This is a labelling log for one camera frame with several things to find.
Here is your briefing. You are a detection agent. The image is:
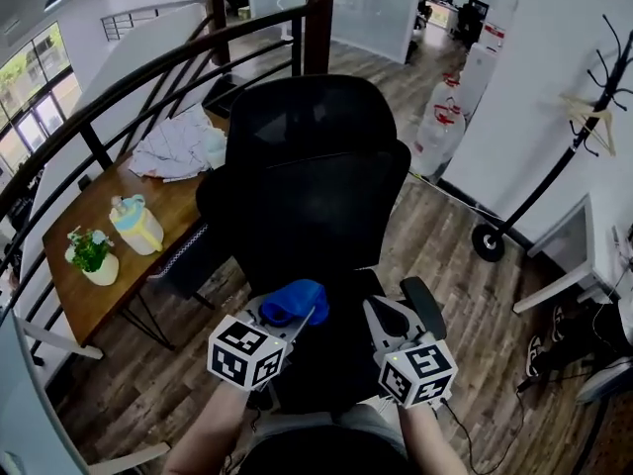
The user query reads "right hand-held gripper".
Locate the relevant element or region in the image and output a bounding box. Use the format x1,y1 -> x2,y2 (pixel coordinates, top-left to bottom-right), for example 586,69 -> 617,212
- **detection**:
362,295 -> 458,410

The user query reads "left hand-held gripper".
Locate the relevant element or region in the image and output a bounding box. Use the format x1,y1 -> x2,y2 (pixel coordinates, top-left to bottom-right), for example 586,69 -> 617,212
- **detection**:
207,296 -> 321,395

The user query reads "blue cloth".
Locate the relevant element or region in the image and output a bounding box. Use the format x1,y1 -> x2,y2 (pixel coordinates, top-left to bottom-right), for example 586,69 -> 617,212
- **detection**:
260,278 -> 331,327

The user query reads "black mesh office chair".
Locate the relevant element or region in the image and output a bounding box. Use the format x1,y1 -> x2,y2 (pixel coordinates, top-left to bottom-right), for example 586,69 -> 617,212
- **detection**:
195,139 -> 412,291

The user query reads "person's left forearm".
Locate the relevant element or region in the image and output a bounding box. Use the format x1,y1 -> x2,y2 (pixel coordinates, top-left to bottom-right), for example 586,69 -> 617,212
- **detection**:
162,381 -> 253,475

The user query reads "person's right forearm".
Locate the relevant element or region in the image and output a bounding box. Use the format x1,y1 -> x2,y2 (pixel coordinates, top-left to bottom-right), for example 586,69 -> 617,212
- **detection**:
398,403 -> 469,475

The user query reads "black chair armrest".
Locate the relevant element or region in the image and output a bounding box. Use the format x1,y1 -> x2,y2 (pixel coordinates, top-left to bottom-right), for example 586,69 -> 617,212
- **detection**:
399,276 -> 447,353

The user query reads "black chair seat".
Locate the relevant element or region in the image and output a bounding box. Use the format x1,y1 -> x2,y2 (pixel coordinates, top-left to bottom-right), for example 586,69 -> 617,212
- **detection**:
244,264 -> 411,415

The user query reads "dark chair with patterned trim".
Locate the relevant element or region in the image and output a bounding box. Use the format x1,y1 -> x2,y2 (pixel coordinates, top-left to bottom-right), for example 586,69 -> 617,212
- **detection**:
147,220 -> 248,311

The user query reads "person's black shirt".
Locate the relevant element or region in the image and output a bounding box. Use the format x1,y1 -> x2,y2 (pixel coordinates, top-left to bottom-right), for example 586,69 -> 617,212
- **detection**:
236,423 -> 411,475

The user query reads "yellow black floor strip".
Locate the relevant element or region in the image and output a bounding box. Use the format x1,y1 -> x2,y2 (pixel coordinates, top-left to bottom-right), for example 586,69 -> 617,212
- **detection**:
407,168 -> 441,187

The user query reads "white table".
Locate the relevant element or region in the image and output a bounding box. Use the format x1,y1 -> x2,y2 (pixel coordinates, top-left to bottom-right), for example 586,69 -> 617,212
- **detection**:
512,193 -> 633,316

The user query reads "wooden table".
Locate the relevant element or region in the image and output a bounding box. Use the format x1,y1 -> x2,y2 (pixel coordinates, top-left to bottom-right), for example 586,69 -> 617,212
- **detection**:
42,109 -> 233,351

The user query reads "cream pitcher with blue lid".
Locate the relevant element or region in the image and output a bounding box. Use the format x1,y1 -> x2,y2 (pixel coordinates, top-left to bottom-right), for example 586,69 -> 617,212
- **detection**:
108,194 -> 164,256

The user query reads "white jug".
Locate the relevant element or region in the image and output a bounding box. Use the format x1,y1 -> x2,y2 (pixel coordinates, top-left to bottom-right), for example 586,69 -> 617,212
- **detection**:
205,126 -> 228,170

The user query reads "green plant in cream pot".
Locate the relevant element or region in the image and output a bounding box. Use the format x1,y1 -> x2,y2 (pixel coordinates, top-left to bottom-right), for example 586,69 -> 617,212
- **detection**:
64,228 -> 120,287

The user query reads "white checked fabric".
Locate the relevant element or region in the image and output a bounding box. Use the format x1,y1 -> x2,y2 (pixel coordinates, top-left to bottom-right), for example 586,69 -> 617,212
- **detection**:
128,104 -> 228,185

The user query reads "black coat stand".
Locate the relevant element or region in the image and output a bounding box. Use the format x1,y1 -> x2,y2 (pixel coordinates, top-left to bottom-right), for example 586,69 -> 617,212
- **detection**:
470,14 -> 633,265

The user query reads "black mesh chair headrest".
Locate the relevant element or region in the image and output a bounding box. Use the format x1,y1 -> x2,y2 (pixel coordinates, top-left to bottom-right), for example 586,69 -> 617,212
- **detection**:
225,74 -> 400,168

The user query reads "grey office chair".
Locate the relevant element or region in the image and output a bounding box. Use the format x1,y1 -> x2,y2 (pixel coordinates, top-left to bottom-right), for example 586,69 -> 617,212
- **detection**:
576,297 -> 633,405

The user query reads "white water dispenser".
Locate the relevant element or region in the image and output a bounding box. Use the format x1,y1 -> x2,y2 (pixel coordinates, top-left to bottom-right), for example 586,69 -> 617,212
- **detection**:
465,42 -> 500,118

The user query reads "white desk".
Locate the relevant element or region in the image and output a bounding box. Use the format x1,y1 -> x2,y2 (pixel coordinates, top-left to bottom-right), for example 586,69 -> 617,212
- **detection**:
0,309 -> 172,475

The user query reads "black curved railing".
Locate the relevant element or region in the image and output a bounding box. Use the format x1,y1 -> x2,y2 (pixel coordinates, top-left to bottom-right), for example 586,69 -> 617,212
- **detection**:
0,5 -> 311,360

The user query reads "red and white sign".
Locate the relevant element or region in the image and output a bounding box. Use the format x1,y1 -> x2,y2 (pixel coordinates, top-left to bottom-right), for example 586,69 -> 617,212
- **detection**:
482,21 -> 508,51

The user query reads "large window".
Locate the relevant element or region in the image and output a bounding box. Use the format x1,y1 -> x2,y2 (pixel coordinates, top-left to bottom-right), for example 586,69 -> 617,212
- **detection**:
0,20 -> 83,177

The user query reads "distant metal railing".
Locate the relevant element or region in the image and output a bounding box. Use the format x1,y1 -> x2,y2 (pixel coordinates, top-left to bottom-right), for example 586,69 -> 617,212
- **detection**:
101,0 -> 207,44

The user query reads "black cable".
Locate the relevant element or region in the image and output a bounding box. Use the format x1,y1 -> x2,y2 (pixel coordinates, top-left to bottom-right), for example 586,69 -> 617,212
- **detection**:
441,391 -> 526,469

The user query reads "clear water jug red handle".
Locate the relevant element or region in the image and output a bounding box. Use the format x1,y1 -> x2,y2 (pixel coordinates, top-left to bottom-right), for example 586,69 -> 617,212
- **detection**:
427,73 -> 469,133
408,108 -> 467,178

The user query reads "dark wooden railing post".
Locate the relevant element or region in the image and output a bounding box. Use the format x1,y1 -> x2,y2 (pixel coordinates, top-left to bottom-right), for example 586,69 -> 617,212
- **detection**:
207,0 -> 232,67
303,0 -> 337,76

